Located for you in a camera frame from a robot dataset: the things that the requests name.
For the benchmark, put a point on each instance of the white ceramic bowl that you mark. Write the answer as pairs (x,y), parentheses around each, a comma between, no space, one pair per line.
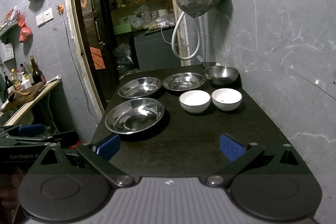
(226,99)
(195,101)

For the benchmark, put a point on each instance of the white wall switch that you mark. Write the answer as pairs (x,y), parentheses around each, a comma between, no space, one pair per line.
(44,17)

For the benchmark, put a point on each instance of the white small bottle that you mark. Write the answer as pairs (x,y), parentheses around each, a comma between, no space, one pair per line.
(25,82)

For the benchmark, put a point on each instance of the black plastic bag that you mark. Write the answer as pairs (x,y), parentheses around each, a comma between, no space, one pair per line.
(125,64)

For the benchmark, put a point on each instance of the wooden cutting board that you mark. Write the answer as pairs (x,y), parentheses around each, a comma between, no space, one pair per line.
(18,98)

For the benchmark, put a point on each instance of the deep steel bowl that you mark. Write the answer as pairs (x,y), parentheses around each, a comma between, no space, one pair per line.
(221,75)

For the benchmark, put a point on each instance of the yellow-cap condiment bottle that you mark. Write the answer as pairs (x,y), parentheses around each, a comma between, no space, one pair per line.
(15,80)

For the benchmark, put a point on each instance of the cleaver with grey handle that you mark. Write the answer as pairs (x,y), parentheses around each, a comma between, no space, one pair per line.
(204,63)

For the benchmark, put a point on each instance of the steel plate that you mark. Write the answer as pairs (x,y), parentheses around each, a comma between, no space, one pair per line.
(184,81)
(140,87)
(134,116)

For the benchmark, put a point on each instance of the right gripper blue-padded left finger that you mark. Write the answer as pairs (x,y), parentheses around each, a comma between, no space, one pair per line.
(97,156)

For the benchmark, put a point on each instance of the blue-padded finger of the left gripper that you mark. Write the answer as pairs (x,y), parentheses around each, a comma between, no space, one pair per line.
(33,129)

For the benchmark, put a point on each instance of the white door frame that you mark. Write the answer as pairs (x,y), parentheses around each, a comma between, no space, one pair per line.
(82,58)

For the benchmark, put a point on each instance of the orange wall plug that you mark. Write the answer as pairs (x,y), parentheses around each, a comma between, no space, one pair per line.
(60,9)

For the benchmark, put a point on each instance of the wooden side table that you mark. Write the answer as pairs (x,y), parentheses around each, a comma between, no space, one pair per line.
(15,115)

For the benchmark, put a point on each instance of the dark grey cabinet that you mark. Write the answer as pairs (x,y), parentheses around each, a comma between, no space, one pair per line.
(153,50)

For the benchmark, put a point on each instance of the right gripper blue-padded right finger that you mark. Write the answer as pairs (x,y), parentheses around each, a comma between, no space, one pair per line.
(240,158)

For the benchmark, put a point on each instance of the black table mat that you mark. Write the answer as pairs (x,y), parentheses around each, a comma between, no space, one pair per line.
(187,145)

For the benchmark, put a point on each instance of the red plastic bag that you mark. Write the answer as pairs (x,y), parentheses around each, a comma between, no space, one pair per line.
(25,31)

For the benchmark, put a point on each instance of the green box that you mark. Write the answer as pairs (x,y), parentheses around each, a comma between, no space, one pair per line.
(122,28)

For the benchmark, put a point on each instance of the dark glass bottle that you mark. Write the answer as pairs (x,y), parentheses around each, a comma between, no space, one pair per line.
(37,73)

